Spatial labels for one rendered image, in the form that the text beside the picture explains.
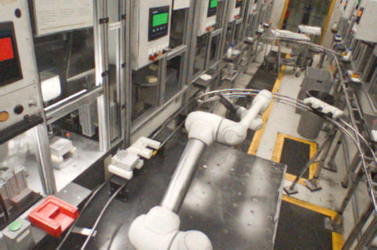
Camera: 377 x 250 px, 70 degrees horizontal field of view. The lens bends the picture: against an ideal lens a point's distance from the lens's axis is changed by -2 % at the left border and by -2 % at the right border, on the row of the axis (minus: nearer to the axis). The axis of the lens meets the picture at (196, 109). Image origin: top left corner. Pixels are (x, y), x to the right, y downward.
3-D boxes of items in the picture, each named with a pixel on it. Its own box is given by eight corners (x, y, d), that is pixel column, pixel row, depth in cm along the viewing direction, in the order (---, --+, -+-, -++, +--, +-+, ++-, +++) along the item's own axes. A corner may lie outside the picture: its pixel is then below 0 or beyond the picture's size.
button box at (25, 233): (18, 258, 100) (12, 238, 95) (4, 249, 103) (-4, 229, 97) (36, 242, 107) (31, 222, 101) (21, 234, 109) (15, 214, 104)
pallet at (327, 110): (301, 106, 284) (303, 98, 280) (308, 104, 292) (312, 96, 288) (333, 123, 259) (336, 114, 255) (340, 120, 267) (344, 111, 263)
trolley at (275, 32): (264, 73, 619) (274, 29, 574) (260, 65, 668) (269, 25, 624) (301, 78, 618) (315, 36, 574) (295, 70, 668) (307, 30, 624)
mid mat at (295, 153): (317, 189, 291) (318, 189, 291) (267, 173, 307) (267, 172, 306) (317, 143, 375) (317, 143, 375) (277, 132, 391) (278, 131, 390)
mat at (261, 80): (251, 166, 315) (252, 164, 315) (204, 149, 332) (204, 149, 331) (290, 54, 808) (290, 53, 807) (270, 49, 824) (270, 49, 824)
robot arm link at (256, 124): (244, 122, 206) (254, 107, 203) (260, 134, 197) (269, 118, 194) (237, 120, 198) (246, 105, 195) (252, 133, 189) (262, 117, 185)
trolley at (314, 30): (313, 69, 698) (325, 31, 653) (290, 64, 707) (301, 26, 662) (309, 60, 771) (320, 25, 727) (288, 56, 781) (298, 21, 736)
